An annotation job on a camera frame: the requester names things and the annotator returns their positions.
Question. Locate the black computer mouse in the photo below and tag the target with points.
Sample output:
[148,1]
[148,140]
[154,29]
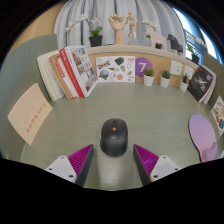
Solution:
[113,140]

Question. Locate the white book stack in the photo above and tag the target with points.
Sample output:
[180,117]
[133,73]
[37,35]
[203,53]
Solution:
[212,90]

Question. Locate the pink horse figure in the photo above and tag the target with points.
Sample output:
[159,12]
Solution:
[156,39]

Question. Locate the grey curtain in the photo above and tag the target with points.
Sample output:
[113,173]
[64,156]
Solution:
[100,10]

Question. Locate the white wall socket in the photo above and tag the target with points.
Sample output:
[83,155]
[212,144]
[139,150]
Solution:
[189,71]
[176,67]

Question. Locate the green desk partition panel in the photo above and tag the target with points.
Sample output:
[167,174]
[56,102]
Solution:
[217,71]
[20,63]

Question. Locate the dark-covered book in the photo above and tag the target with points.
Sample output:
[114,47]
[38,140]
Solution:
[200,83]

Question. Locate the white sticker sheet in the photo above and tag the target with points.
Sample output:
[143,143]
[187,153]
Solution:
[115,69]

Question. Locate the red-spined picture book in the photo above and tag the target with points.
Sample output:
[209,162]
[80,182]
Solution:
[81,68]

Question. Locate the light wooden desk shelf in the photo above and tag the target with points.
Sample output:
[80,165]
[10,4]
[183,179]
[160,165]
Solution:
[160,61]

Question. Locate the white orchid in black pot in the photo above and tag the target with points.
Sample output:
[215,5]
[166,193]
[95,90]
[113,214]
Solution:
[95,40]
[195,58]

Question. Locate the colourful sticker sheet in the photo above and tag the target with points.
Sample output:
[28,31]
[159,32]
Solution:
[219,113]

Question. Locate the window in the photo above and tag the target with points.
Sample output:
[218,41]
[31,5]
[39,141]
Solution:
[200,31]

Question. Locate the brown book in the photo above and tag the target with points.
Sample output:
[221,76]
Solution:
[61,78]

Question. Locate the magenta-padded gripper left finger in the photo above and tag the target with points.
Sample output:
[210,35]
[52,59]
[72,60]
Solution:
[61,166]

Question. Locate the beige card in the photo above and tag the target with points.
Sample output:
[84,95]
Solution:
[29,113]

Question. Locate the small succulent in white pot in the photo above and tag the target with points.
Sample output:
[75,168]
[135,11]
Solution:
[148,80]
[164,82]
[184,86]

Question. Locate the purple mouse pad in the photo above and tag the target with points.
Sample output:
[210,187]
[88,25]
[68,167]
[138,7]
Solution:
[201,133]

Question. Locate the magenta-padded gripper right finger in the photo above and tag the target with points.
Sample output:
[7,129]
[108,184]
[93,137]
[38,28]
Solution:
[165,166]

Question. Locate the white orchid plant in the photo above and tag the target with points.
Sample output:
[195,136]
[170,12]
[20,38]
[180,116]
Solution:
[150,24]

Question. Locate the purple round number sticker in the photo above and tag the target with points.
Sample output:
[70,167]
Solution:
[142,64]

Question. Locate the black horse figure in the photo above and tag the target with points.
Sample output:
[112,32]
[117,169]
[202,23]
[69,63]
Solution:
[175,43]

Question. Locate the wooden hand model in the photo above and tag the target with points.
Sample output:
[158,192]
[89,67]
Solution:
[117,28]

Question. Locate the wooden mannequin figure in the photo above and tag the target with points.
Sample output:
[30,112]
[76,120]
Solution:
[132,26]

